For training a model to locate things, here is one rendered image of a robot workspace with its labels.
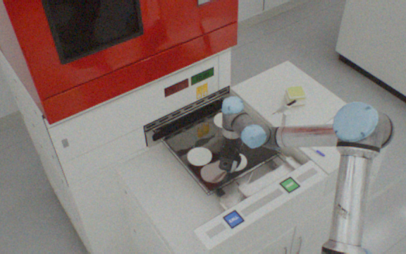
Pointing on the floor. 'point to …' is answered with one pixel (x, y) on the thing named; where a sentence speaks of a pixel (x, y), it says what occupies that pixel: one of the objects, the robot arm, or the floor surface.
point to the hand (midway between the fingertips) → (229, 171)
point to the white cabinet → (294, 233)
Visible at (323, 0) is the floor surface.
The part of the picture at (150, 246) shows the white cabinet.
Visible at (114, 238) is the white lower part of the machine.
